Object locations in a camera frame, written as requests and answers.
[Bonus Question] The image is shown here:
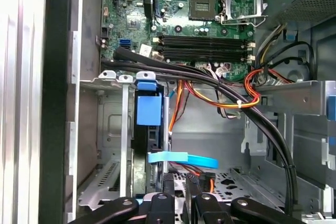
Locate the black PC case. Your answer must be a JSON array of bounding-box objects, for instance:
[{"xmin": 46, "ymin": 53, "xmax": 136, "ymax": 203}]
[{"xmin": 39, "ymin": 0, "xmax": 336, "ymax": 224}]

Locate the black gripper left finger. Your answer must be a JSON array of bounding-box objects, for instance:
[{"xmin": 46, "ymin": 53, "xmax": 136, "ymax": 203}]
[{"xmin": 69, "ymin": 173, "xmax": 176, "ymax": 224}]

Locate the black disk power wire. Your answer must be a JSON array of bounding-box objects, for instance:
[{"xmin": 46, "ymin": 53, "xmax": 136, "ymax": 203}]
[{"xmin": 170, "ymin": 162, "xmax": 216, "ymax": 195}]

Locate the orange red yellow wire bundle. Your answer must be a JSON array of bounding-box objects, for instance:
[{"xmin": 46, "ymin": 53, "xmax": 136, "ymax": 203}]
[{"xmin": 167, "ymin": 68, "xmax": 292, "ymax": 136}]

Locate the metal locking lever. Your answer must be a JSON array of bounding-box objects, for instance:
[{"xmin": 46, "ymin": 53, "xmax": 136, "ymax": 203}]
[{"xmin": 221, "ymin": 15, "xmax": 269, "ymax": 27}]

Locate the hard disk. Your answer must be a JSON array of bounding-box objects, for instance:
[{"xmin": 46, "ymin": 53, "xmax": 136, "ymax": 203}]
[{"xmin": 132, "ymin": 79, "xmax": 172, "ymax": 196}]

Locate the metal socket cover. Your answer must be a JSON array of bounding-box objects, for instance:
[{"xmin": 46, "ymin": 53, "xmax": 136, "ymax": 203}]
[{"xmin": 217, "ymin": 0, "xmax": 269, "ymax": 22}]

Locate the green motherboard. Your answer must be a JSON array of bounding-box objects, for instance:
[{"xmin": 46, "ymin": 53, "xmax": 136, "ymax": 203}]
[{"xmin": 100, "ymin": 0, "xmax": 260, "ymax": 83}]

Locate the grey metal disk bay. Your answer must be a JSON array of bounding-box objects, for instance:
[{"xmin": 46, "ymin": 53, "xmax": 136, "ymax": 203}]
[{"xmin": 77, "ymin": 70, "xmax": 174, "ymax": 209}]

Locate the CPU socket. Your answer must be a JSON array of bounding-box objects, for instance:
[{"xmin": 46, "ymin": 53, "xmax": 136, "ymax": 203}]
[{"xmin": 188, "ymin": 0, "xmax": 218, "ymax": 22}]

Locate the black RAM slot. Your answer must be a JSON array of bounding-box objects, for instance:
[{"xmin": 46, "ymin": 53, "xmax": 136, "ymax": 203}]
[
  {"xmin": 158, "ymin": 40, "xmax": 256, "ymax": 47},
  {"xmin": 158, "ymin": 52, "xmax": 256, "ymax": 62},
  {"xmin": 158, "ymin": 46, "xmax": 256, "ymax": 55},
  {"xmin": 158, "ymin": 35, "xmax": 256, "ymax": 42}
]

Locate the black cable bundle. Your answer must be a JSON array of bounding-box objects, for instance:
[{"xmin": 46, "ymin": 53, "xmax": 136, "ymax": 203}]
[{"xmin": 100, "ymin": 46, "xmax": 300, "ymax": 216}]

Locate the grey drive cage blue latch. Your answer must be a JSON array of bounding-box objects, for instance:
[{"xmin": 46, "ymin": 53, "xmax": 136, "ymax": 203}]
[{"xmin": 240, "ymin": 80, "xmax": 336, "ymax": 210}]

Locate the blue flat wire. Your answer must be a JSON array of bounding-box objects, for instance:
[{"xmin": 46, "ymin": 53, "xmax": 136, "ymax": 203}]
[{"xmin": 148, "ymin": 151, "xmax": 219, "ymax": 170}]

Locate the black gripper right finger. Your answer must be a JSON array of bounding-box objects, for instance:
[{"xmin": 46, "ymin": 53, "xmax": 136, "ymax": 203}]
[{"xmin": 186, "ymin": 173, "xmax": 308, "ymax": 224}]

